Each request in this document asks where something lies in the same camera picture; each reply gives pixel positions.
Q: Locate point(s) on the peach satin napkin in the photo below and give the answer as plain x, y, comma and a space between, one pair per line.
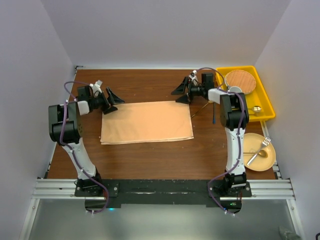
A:
147, 122

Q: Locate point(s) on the gold spoon on plate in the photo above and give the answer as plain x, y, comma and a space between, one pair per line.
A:
261, 153

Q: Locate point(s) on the gold black spoon in tray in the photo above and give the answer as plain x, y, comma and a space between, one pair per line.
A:
256, 109

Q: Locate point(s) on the gold spoon on table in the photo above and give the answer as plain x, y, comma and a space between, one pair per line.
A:
202, 108

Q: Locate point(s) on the yellow plastic tray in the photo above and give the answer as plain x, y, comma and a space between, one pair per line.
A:
258, 97

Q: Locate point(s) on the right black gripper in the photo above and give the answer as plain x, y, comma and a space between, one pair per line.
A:
180, 90

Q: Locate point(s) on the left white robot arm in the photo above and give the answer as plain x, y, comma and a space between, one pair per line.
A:
66, 130

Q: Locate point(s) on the grey white cup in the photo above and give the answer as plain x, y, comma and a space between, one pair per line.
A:
235, 89

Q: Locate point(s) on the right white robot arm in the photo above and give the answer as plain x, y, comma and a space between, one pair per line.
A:
234, 118

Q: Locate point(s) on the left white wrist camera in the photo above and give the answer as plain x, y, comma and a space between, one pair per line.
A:
96, 87

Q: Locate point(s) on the silver fork on plate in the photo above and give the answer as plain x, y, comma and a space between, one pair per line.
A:
264, 144

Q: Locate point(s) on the blue handled utensil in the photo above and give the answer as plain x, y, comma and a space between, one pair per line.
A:
214, 113

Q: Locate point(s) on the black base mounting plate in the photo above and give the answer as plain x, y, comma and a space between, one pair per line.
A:
114, 193

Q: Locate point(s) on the beige round plate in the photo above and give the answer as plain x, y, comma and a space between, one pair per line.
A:
252, 142

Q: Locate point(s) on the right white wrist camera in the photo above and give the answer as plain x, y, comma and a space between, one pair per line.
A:
193, 77

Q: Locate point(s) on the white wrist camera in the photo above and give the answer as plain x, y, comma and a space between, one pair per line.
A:
96, 87
193, 77

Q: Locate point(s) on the aluminium rail frame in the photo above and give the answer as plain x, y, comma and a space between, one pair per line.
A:
55, 213

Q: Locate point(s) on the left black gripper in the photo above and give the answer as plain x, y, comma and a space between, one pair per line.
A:
106, 105

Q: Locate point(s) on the woven orange round plate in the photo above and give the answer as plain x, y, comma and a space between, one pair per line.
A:
242, 79

